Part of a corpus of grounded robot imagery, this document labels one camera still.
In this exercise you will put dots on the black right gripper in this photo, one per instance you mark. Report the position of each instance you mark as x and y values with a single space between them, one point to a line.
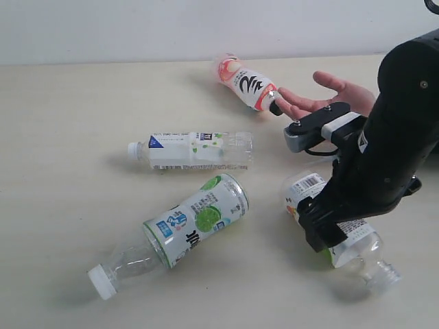
375 171

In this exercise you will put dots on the lime label clear bottle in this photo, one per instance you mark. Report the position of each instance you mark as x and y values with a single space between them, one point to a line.
160 243

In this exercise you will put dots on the pink peach drink bottle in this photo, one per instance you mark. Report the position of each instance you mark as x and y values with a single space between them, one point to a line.
254 89

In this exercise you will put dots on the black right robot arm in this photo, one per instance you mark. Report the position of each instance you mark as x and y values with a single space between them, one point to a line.
408 89

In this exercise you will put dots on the clear bottle blue white label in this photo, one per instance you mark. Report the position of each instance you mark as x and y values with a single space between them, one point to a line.
195 150

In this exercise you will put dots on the person's open bare hand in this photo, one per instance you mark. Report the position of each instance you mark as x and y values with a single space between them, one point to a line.
360 99

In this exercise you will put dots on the right wrist camera grey black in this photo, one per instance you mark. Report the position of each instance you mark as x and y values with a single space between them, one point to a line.
334 123

